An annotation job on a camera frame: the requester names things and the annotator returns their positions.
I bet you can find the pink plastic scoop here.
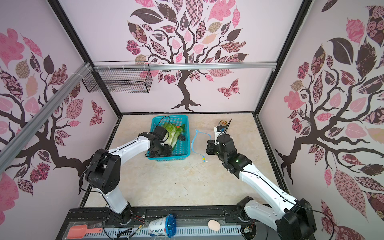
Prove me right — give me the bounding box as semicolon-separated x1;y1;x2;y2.
67;225;103;240

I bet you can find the aluminium rail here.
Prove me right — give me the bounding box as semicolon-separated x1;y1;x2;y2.
93;62;277;71
1;63;91;173

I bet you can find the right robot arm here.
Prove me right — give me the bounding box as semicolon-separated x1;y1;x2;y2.
206;134;317;240

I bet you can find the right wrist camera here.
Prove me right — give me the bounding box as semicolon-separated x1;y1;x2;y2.
214;125;227;142

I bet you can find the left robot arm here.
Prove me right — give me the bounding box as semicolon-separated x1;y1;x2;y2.
85;127;172;225

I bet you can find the green beverage can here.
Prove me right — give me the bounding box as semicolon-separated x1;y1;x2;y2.
219;120;228;127

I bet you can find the white yogurt cup blue lid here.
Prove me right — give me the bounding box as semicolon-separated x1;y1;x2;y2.
148;214;177;238

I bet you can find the white slotted cable duct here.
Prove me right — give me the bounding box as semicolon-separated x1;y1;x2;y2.
98;225;244;240

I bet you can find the aluminium rail left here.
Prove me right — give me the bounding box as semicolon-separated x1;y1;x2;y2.
1;63;91;173

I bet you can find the napa cabbage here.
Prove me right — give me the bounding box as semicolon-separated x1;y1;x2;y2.
162;123;183;149

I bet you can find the black wire basket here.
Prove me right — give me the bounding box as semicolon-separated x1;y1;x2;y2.
82;60;153;94

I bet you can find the clear zip top bag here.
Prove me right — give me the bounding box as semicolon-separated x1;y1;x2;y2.
191;127;217;164

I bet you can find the dark avocado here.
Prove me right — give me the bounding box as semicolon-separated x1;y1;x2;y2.
178;134;186;141

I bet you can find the beige egg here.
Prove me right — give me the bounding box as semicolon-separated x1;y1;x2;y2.
208;220;221;232

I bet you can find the aluminium rail back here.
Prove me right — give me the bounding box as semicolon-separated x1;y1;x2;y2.
93;62;277;71

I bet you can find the teal plastic basket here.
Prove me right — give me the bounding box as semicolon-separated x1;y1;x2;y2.
146;115;191;162

